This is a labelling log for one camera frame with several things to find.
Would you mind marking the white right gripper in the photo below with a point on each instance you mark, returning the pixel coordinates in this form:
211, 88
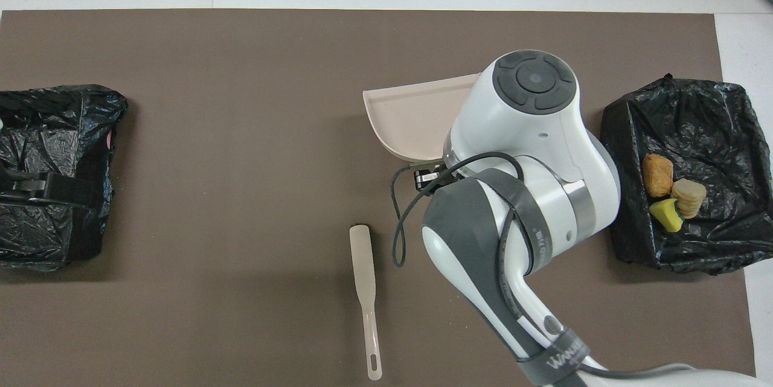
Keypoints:
430, 179

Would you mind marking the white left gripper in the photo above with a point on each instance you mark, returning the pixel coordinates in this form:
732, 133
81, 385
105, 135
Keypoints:
15, 191

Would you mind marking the beige plastic dustpan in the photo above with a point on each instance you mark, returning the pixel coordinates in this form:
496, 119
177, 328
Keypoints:
410, 121

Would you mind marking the orange-brown sponge lump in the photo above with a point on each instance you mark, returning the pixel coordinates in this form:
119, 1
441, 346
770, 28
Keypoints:
657, 174

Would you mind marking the yellow sponge wedge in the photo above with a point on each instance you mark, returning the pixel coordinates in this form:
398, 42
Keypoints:
666, 216

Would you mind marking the beige layered sponge chunk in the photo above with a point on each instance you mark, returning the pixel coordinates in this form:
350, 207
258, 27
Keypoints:
689, 197

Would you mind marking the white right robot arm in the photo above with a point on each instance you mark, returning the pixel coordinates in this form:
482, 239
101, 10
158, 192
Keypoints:
525, 133

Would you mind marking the black bag-lined bin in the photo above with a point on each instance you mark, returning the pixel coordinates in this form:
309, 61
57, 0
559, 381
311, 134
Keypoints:
54, 127
724, 133

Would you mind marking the brown table mat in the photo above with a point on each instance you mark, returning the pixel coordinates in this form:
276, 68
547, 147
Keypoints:
241, 73

